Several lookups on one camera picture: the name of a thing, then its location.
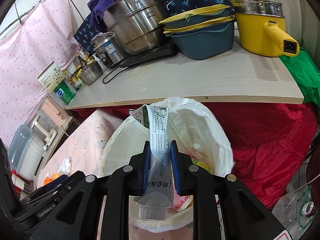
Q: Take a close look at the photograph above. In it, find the green plastic sheet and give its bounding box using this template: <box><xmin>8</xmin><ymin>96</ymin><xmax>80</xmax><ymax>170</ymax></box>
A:
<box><xmin>278</xmin><ymin>47</ymin><xmax>320</xmax><ymax>103</ymax></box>

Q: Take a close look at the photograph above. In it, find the blue basin with yellow rim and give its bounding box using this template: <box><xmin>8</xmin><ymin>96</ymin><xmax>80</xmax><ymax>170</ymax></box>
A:
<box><xmin>163</xmin><ymin>16</ymin><xmax>236</xmax><ymax>36</ymax></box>
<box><xmin>158</xmin><ymin>4</ymin><xmax>232</xmax><ymax>27</ymax></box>
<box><xmin>169</xmin><ymin>21</ymin><xmax>236</xmax><ymax>60</ymax></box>

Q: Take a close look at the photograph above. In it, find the red cloth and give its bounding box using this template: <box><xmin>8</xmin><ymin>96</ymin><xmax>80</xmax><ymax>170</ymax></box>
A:
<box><xmin>66</xmin><ymin>102</ymin><xmax>318</xmax><ymax>209</ymax></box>

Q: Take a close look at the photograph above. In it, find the black power cable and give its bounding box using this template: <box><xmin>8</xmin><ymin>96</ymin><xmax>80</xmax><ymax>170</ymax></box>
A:
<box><xmin>102</xmin><ymin>64</ymin><xmax>131</xmax><ymax>84</ymax></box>

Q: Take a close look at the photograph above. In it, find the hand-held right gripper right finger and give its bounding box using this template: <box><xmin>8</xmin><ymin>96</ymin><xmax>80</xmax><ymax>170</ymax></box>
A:
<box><xmin>170</xmin><ymin>140</ymin><xmax>288</xmax><ymax>240</ymax></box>

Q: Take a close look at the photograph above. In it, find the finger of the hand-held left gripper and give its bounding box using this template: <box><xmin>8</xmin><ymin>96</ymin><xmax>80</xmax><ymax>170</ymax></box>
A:
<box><xmin>19</xmin><ymin>171</ymin><xmax>86</xmax><ymax>204</ymax></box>
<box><xmin>29</xmin><ymin>174</ymin><xmax>70</xmax><ymax>197</ymax></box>

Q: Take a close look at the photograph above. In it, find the crushed clear plastic bottle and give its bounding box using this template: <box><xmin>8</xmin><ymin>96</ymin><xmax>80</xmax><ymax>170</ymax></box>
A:
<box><xmin>271</xmin><ymin>185</ymin><xmax>318</xmax><ymax>231</ymax></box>

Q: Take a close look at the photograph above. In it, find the light green snack package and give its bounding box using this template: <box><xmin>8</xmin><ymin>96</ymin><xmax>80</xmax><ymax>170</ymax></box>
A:
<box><xmin>190</xmin><ymin>155</ymin><xmax>213</xmax><ymax>176</ymax></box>

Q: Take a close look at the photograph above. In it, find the steel rice cooker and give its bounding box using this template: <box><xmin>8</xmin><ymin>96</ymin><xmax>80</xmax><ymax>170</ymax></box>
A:
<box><xmin>90</xmin><ymin>32</ymin><xmax>128</xmax><ymax>68</ymax></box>

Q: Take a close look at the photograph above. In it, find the tea jar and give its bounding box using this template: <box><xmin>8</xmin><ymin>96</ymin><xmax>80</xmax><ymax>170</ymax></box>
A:
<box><xmin>65</xmin><ymin>69</ymin><xmax>75</xmax><ymax>85</ymax></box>

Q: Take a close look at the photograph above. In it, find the white cardboard box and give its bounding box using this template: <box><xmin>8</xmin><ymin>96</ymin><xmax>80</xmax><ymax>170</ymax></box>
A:
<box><xmin>37</xmin><ymin>61</ymin><xmax>66</xmax><ymax>94</ymax></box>

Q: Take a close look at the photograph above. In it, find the green tin can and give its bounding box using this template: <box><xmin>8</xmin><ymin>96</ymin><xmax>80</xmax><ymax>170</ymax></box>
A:
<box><xmin>54</xmin><ymin>81</ymin><xmax>77</xmax><ymax>105</ymax></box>

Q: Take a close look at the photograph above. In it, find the large steel steamer pot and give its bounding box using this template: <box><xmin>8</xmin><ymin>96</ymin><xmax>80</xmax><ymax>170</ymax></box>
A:
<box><xmin>102</xmin><ymin>0</ymin><xmax>175</xmax><ymax>56</ymax></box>

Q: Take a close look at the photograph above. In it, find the pink dotted hanging sheet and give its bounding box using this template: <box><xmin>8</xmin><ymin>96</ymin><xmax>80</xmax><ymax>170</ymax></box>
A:
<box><xmin>0</xmin><ymin>0</ymin><xmax>83</xmax><ymax>141</ymax></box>

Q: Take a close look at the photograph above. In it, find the pink paper cup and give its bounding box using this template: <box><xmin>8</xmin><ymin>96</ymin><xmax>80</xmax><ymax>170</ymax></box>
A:
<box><xmin>172</xmin><ymin>194</ymin><xmax>193</xmax><ymax>212</ymax></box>

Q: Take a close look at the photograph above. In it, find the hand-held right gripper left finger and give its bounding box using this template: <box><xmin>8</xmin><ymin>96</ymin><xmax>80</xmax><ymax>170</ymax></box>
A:
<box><xmin>29</xmin><ymin>141</ymin><xmax>152</xmax><ymax>240</ymax></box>

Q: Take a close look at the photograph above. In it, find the pink electric kettle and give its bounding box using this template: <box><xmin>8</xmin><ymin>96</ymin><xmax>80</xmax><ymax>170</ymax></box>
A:
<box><xmin>41</xmin><ymin>97</ymin><xmax>71</xmax><ymax>133</ymax></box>

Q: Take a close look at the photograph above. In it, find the white dish container clear lid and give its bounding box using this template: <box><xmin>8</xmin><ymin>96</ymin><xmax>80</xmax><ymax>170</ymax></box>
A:
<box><xmin>7</xmin><ymin>124</ymin><xmax>46</xmax><ymax>181</ymax></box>

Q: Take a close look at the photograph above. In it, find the white cup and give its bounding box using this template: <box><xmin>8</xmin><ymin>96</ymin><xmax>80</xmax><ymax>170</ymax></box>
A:
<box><xmin>17</xmin><ymin>177</ymin><xmax>32</xmax><ymax>192</ymax></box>

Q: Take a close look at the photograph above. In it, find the pink printed tablecloth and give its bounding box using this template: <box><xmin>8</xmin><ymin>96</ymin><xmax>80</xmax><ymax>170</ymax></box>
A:
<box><xmin>37</xmin><ymin>109</ymin><xmax>193</xmax><ymax>240</ymax></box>

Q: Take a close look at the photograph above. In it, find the dark green capped carton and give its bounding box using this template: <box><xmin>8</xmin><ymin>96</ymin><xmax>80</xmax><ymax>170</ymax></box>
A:
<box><xmin>128</xmin><ymin>104</ymin><xmax>173</xmax><ymax>221</ymax></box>

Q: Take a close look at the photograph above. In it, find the purple cloth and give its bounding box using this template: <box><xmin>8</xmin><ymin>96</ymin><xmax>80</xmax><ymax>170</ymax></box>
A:
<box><xmin>87</xmin><ymin>0</ymin><xmax>161</xmax><ymax>34</ymax></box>

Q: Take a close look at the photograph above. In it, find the white lined trash bin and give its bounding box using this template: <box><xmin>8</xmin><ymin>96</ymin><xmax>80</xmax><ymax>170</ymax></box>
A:
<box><xmin>100</xmin><ymin>96</ymin><xmax>235</xmax><ymax>235</ymax></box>

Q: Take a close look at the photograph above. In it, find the white glass electric kettle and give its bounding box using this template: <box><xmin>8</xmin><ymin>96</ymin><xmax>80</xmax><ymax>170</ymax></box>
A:
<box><xmin>30</xmin><ymin>115</ymin><xmax>59</xmax><ymax>146</ymax></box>

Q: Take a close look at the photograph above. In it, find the black induction cooktop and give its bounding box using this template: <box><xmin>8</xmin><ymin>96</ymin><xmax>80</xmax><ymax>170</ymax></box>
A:
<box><xmin>110</xmin><ymin>41</ymin><xmax>180</xmax><ymax>68</ymax></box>

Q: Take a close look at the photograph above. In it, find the beige low cabinet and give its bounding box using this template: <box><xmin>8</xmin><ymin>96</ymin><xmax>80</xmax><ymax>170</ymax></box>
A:
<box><xmin>48</xmin><ymin>116</ymin><xmax>81</xmax><ymax>156</ymax></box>

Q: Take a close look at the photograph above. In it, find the yellow electric pot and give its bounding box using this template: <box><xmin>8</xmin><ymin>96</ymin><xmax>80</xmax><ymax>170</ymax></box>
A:
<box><xmin>229</xmin><ymin>0</ymin><xmax>300</xmax><ymax>57</ymax></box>

